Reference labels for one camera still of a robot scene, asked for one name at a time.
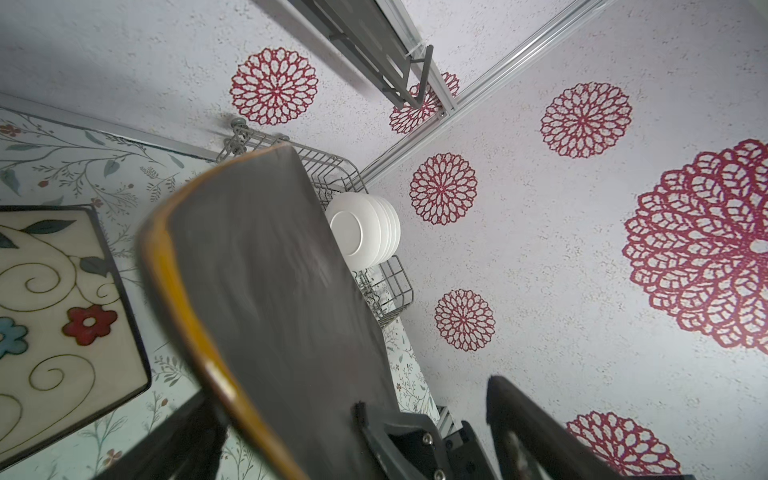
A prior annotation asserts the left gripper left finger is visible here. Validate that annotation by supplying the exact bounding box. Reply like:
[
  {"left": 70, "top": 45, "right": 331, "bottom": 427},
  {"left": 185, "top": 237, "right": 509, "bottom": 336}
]
[{"left": 97, "top": 390, "right": 227, "bottom": 479}]

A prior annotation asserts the grey wire dish rack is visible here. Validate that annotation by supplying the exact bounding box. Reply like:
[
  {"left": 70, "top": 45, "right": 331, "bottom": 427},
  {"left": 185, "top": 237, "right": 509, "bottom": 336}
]
[{"left": 217, "top": 117, "right": 414, "bottom": 327}]

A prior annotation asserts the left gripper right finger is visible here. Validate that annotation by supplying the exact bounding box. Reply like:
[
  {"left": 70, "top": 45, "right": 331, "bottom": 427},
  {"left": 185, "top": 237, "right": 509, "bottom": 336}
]
[{"left": 486, "top": 375, "right": 621, "bottom": 479}]

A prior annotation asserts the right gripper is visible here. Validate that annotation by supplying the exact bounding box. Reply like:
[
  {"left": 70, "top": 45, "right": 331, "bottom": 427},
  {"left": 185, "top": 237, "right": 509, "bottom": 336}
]
[{"left": 354, "top": 402, "right": 497, "bottom": 480}]

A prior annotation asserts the grey wall shelf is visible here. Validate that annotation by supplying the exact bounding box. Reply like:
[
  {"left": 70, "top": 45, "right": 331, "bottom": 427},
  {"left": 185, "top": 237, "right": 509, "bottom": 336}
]
[{"left": 292, "top": 1, "right": 434, "bottom": 109}]

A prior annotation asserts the white round plate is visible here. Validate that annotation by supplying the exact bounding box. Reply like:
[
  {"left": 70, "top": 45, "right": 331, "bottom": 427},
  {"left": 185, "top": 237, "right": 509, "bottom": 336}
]
[
  {"left": 370, "top": 194, "right": 395, "bottom": 263},
  {"left": 383, "top": 199, "right": 402, "bottom": 257},
  {"left": 325, "top": 192, "right": 383, "bottom": 271}
]

